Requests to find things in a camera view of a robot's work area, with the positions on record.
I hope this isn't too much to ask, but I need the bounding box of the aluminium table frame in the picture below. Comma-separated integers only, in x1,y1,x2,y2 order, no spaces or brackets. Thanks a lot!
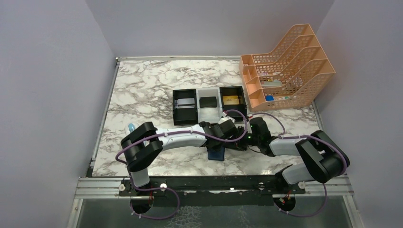
67,56,363,228

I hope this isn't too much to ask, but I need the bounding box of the blue item in organizer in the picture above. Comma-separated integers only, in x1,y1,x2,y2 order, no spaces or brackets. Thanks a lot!
265,95,274,101

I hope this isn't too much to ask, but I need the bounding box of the silver card in bin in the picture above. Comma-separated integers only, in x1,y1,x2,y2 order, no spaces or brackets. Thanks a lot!
175,98,195,108

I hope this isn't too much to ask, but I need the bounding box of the orange plastic file organizer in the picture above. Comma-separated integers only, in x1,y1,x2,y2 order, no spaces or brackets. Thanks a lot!
239,24,336,112

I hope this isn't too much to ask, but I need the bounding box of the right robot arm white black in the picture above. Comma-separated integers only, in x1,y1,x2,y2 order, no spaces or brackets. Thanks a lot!
237,117,350,193

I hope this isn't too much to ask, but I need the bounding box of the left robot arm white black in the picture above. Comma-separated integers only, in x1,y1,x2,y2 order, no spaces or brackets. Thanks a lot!
121,117,238,195

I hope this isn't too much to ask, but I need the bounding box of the black metal mounting rail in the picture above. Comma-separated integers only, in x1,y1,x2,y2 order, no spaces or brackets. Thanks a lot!
118,175,306,207

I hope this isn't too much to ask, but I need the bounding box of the white middle sorting bin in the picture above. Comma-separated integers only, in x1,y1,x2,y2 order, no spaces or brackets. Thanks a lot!
196,87,222,123

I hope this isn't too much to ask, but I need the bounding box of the black left sorting bin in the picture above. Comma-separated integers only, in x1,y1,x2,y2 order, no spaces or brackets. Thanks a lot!
172,89,198,126

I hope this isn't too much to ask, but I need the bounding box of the blue card holder wallet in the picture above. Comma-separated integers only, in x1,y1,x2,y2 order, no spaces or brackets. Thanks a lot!
207,147,225,162

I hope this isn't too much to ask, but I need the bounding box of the gold card in bin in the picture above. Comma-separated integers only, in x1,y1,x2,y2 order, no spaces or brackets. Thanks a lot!
222,95,240,105

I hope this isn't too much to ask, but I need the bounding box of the blue clear packaged item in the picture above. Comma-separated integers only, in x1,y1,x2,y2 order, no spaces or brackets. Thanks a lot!
127,123,136,133

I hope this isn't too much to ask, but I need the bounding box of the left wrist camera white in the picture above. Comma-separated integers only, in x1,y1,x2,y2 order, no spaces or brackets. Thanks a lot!
218,116,236,124

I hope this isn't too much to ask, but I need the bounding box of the black card in bin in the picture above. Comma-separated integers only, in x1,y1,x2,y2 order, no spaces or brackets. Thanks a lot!
199,96,217,108

